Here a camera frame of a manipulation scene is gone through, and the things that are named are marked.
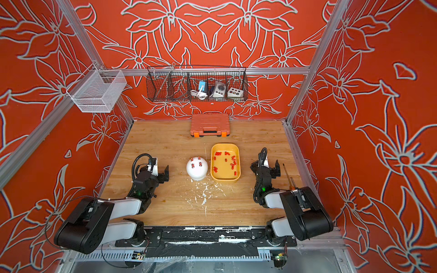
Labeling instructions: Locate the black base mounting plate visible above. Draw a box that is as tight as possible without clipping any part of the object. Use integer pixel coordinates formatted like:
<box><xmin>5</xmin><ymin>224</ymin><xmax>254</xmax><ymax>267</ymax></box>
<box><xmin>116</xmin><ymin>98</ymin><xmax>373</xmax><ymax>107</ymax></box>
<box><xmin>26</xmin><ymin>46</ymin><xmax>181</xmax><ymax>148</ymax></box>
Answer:
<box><xmin>114</xmin><ymin>226</ymin><xmax>297</xmax><ymax>258</ymax></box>

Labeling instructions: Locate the clear plastic wall bin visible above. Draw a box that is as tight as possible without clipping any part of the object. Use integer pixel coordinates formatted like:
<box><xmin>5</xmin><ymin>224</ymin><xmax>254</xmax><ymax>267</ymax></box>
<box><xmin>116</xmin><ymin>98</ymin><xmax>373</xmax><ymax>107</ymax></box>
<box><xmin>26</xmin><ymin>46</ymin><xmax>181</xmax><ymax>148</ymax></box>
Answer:
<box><xmin>67</xmin><ymin>70</ymin><xmax>127</xmax><ymax>113</ymax></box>

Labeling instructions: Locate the orange handled screwdriver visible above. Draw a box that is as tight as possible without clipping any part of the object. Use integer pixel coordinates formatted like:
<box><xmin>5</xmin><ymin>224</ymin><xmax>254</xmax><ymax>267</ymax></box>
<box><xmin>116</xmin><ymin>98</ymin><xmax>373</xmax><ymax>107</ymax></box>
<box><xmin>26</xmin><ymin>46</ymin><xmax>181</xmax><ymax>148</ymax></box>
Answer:
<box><xmin>283</xmin><ymin>164</ymin><xmax>297</xmax><ymax>191</ymax></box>

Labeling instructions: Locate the white socket block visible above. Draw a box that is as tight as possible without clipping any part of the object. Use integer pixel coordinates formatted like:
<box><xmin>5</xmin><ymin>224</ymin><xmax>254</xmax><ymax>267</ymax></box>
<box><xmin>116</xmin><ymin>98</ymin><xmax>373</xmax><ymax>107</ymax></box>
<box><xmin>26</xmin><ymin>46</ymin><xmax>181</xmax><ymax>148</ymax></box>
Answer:
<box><xmin>227</xmin><ymin>88</ymin><xmax>244</xmax><ymax>100</ymax></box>

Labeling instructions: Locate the white power adapter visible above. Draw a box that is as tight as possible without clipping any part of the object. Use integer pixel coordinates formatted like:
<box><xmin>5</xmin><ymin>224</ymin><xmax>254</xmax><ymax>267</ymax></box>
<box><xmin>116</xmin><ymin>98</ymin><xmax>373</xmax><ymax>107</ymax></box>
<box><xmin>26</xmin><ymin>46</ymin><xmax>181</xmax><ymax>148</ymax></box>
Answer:
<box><xmin>210</xmin><ymin>81</ymin><xmax>226</xmax><ymax>99</ymax></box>

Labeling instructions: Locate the yellow plastic tray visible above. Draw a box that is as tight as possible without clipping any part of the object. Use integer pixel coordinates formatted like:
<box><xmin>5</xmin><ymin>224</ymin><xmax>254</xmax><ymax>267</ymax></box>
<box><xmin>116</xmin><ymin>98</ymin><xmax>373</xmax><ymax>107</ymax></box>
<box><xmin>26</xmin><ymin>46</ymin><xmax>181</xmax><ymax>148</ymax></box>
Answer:
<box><xmin>210</xmin><ymin>143</ymin><xmax>241</xmax><ymax>183</ymax></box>

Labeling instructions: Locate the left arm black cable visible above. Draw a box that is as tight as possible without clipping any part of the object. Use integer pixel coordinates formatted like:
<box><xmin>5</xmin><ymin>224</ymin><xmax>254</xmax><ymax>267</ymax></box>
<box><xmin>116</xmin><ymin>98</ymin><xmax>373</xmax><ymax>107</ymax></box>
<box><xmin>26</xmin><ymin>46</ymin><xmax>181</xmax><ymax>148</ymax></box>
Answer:
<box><xmin>131</xmin><ymin>153</ymin><xmax>154</xmax><ymax>182</ymax></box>

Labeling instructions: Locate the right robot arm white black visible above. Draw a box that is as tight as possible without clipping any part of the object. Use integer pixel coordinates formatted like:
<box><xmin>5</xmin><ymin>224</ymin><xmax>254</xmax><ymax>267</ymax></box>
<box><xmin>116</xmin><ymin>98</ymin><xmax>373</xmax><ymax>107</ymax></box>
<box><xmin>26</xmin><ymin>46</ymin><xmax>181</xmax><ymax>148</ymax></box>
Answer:
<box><xmin>250</xmin><ymin>160</ymin><xmax>333</xmax><ymax>245</ymax></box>

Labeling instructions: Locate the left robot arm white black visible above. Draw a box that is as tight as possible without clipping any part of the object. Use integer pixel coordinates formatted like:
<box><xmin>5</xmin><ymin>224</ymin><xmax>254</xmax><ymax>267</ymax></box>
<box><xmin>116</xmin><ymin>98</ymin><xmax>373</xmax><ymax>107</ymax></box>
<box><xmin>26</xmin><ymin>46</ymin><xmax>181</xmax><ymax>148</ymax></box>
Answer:
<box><xmin>53</xmin><ymin>166</ymin><xmax>170</xmax><ymax>254</ymax></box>

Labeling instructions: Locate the white dome with screws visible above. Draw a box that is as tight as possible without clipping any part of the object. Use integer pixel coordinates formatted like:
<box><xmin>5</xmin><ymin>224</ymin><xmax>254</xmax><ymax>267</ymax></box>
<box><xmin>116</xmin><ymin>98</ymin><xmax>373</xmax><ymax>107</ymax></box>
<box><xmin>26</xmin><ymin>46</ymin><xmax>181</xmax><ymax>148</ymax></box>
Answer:
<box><xmin>186</xmin><ymin>157</ymin><xmax>208</xmax><ymax>181</ymax></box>

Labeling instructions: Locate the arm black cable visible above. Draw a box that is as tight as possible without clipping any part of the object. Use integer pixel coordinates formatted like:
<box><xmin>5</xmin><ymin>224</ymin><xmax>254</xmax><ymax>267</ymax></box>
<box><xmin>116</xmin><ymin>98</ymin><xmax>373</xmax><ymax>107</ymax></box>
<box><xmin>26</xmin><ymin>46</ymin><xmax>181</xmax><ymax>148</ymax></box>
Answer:
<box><xmin>252</xmin><ymin>147</ymin><xmax>269</xmax><ymax>202</ymax></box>
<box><xmin>131</xmin><ymin>153</ymin><xmax>154</xmax><ymax>182</ymax></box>

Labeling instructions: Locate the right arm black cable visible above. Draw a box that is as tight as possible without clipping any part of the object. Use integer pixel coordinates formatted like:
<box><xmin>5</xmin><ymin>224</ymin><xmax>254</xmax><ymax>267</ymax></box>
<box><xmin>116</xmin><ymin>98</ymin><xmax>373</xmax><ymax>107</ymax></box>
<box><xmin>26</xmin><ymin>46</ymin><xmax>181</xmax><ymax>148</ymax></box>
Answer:
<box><xmin>252</xmin><ymin>147</ymin><xmax>269</xmax><ymax>202</ymax></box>

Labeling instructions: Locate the black wire wall basket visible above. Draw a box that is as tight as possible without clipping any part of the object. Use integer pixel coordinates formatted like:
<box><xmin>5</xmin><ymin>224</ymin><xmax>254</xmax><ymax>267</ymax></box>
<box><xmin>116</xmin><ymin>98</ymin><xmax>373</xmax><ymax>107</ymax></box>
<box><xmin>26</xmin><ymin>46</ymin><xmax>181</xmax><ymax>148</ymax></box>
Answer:
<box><xmin>146</xmin><ymin>65</ymin><xmax>249</xmax><ymax>102</ymax></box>

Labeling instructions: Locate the blue white small box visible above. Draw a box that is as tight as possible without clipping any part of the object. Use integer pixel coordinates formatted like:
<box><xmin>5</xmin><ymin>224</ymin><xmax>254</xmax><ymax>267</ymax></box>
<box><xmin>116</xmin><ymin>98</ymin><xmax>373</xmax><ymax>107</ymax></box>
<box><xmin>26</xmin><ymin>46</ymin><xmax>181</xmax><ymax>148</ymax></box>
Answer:
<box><xmin>198</xmin><ymin>81</ymin><xmax>207</xmax><ymax>93</ymax></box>

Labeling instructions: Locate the orange tool case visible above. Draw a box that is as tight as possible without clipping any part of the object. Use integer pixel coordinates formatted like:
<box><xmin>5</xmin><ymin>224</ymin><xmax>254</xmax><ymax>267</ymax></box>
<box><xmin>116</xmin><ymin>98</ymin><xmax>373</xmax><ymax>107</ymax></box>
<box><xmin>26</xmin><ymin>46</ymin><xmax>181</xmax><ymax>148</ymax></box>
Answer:
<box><xmin>190</xmin><ymin>113</ymin><xmax>231</xmax><ymax>138</ymax></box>

